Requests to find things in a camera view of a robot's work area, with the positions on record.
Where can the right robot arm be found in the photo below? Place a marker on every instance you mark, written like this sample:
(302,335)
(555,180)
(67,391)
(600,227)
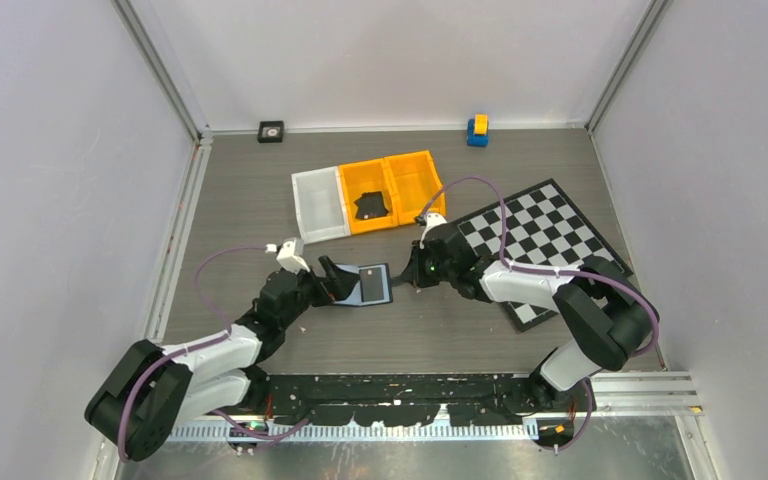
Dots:
(609,319)

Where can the black white checkerboard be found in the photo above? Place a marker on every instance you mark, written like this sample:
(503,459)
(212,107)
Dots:
(543,226)

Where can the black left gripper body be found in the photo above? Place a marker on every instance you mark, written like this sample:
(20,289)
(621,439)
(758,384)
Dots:
(309,292)

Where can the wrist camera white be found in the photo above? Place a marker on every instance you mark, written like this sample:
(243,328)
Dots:
(428,222)
(290,255)

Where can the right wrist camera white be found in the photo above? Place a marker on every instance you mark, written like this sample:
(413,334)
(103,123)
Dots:
(428,222)

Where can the yellow toy block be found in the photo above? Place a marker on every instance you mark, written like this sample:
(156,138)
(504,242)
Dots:
(480,124)

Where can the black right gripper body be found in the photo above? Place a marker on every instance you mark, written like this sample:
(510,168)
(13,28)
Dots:
(431,272)

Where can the orange plastic bin left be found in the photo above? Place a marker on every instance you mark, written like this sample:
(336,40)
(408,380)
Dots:
(366,176)

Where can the aluminium frame rail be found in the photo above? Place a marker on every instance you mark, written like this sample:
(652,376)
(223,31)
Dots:
(647,394)

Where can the orange plastic bin right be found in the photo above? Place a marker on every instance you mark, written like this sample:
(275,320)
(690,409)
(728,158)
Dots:
(415,181)

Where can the dark grey credit card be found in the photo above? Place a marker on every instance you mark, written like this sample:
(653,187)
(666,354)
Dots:
(378,199)

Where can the white plastic bin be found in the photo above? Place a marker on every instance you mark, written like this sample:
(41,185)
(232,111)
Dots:
(321,212)

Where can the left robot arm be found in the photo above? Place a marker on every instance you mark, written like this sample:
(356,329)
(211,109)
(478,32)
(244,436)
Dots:
(154,389)

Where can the orange plastic bin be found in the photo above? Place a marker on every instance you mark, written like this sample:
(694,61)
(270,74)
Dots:
(415,181)
(366,176)

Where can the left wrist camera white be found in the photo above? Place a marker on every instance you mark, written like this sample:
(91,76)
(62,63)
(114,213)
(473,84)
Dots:
(290,255)

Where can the blue toy car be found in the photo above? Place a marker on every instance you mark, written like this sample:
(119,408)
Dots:
(474,139)

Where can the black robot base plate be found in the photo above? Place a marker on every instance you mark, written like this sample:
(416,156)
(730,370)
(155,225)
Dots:
(402,400)

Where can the small black square box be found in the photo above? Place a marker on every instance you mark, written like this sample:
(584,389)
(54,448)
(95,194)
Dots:
(270,131)

